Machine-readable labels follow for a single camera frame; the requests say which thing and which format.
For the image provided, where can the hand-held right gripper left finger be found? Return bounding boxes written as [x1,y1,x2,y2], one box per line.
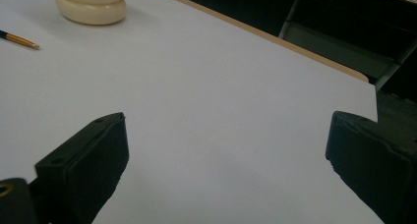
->
[30,111,130,224]

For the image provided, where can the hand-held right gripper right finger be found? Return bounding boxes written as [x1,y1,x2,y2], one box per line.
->
[325,110,417,224]

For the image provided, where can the grey metal stand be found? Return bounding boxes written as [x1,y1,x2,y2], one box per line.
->
[278,0,417,92]

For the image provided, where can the cream ribbed ceramic holder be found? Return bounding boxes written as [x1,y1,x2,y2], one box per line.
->
[54,0,128,26]

